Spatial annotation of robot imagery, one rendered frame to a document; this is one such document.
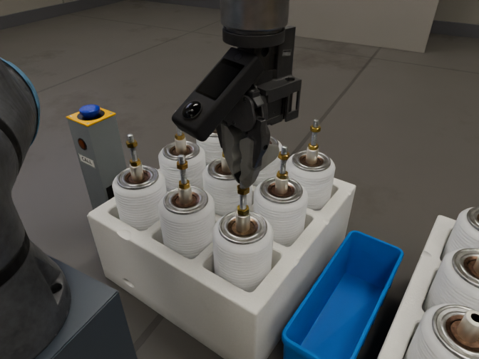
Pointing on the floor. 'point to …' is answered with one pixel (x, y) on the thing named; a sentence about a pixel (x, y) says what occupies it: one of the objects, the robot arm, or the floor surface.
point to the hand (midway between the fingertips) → (239, 179)
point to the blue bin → (343, 300)
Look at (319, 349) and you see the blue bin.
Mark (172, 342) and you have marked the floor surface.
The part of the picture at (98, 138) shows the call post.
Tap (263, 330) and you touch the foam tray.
